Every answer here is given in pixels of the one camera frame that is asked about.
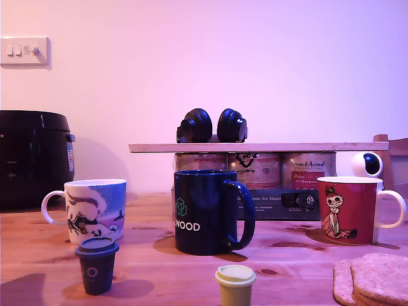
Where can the red cartoon mug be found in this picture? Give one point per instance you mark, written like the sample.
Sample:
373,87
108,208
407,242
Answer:
350,207

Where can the wooden shelf board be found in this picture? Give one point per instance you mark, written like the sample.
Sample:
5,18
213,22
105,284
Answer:
255,148

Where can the small yellow lidded cup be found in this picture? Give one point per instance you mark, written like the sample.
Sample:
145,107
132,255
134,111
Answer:
234,287

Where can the small dark lidded cup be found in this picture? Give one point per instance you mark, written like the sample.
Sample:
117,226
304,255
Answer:
95,271

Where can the pet food can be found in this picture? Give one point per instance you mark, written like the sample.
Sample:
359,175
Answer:
201,162
258,172
306,169

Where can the black headphones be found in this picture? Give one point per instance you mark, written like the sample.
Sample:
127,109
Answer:
197,126

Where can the navy Elwood mug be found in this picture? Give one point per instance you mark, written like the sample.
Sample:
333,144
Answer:
201,207

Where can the cardboard can tray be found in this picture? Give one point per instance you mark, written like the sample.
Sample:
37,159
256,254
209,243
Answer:
274,207

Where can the white illustrated mug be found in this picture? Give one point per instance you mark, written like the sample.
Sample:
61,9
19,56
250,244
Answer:
95,207

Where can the black rice cooker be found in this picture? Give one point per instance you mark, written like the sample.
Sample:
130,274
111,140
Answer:
32,159

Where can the cork coaster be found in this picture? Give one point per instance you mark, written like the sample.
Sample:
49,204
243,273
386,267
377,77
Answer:
342,283
382,274
366,299

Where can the white security camera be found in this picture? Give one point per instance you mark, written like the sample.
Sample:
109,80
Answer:
366,164

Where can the white wall light switch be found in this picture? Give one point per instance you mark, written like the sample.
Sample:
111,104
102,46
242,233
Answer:
25,52

